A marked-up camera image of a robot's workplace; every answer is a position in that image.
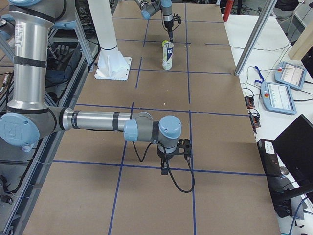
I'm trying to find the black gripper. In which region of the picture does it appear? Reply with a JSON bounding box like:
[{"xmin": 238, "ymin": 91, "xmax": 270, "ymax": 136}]
[
  {"xmin": 164, "ymin": 21, "xmax": 174, "ymax": 42},
  {"xmin": 157, "ymin": 143, "xmax": 179, "ymax": 175}
]

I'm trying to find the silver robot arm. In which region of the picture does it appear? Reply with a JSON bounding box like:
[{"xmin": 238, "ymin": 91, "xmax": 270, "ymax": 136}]
[
  {"xmin": 135, "ymin": 0, "xmax": 174, "ymax": 42},
  {"xmin": 0, "ymin": 0, "xmax": 181, "ymax": 175}
]

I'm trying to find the clear tennis ball can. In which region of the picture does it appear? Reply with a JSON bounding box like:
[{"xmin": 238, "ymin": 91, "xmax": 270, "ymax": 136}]
[{"xmin": 162, "ymin": 42, "xmax": 174, "ymax": 70}]

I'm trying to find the red cylinder bottle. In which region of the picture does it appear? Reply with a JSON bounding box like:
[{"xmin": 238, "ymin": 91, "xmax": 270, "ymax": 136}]
[{"xmin": 223, "ymin": 0, "xmax": 234, "ymax": 22}]

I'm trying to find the orange terminal block lower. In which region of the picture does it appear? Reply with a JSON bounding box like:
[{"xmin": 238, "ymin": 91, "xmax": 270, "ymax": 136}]
[{"xmin": 249, "ymin": 114, "xmax": 261, "ymax": 128}]

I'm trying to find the orange terminal block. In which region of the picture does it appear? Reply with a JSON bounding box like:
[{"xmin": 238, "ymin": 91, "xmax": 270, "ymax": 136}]
[
  {"xmin": 249, "ymin": 114, "xmax": 261, "ymax": 128},
  {"xmin": 245, "ymin": 96, "xmax": 255, "ymax": 109}
]

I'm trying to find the orange terminal block upper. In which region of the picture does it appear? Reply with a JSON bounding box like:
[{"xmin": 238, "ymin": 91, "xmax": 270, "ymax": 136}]
[{"xmin": 245, "ymin": 96, "xmax": 255, "ymax": 109}]

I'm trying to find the black desktop computer box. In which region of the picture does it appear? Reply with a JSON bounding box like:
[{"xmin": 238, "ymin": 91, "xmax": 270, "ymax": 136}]
[{"xmin": 257, "ymin": 139, "xmax": 282, "ymax": 177}]

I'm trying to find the near blue teach pendant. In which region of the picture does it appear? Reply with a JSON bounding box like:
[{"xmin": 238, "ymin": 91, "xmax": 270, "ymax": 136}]
[{"xmin": 261, "ymin": 81, "xmax": 297, "ymax": 115}]

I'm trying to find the blue teach pendant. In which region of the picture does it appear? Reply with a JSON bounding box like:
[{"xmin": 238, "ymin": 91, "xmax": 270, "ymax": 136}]
[
  {"xmin": 274, "ymin": 61, "xmax": 307, "ymax": 90},
  {"xmin": 261, "ymin": 81, "xmax": 297, "ymax": 115}
]

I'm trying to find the far blue teach pendant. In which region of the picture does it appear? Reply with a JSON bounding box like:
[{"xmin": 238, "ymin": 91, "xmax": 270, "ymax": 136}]
[{"xmin": 274, "ymin": 61, "xmax": 307, "ymax": 90}]

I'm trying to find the black computer monitor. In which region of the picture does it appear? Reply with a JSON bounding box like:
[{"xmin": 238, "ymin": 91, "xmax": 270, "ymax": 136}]
[{"xmin": 273, "ymin": 114, "xmax": 313, "ymax": 185}]

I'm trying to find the aluminium frame post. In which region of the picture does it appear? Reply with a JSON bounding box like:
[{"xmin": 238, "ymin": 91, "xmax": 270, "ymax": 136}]
[{"xmin": 234, "ymin": 0, "xmax": 277, "ymax": 76}]

